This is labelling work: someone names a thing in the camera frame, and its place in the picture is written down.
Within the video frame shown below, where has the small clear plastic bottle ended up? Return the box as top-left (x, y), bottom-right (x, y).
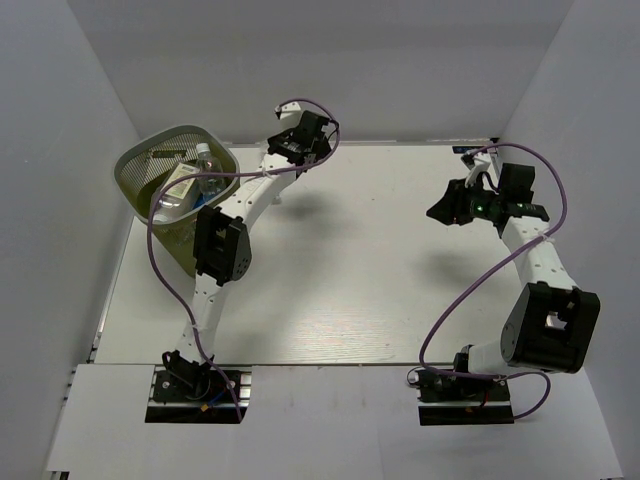
top-left (196, 143), bottom-right (226, 197)

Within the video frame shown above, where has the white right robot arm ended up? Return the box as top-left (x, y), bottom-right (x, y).
top-left (427, 163), bottom-right (601, 399)

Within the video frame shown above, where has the square clear plastic bottle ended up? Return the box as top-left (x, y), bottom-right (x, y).
top-left (152, 162), bottom-right (200, 224)

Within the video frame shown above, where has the olive mesh waste bin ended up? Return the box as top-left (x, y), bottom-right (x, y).
top-left (114, 125), bottom-right (239, 276)

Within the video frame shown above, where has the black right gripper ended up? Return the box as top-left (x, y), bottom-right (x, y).
top-left (426, 175), bottom-right (504, 226)

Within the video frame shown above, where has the blue label plastic bottle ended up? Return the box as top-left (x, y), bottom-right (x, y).
top-left (194, 194), bottom-right (218, 209)

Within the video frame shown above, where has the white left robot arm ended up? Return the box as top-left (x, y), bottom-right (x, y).
top-left (176, 110), bottom-right (337, 399)

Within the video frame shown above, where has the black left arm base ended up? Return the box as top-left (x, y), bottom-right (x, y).
top-left (144, 367), bottom-right (251, 425)

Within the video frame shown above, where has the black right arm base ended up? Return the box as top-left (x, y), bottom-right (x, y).
top-left (407, 369), bottom-right (515, 426)

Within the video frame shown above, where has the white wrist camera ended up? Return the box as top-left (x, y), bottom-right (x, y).
top-left (274, 101), bottom-right (303, 128)
top-left (461, 151), bottom-right (492, 187)

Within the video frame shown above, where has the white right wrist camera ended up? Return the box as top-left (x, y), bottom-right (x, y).
top-left (461, 151), bottom-right (492, 187)

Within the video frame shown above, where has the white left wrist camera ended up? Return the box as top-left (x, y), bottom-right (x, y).
top-left (274, 101), bottom-right (303, 128)

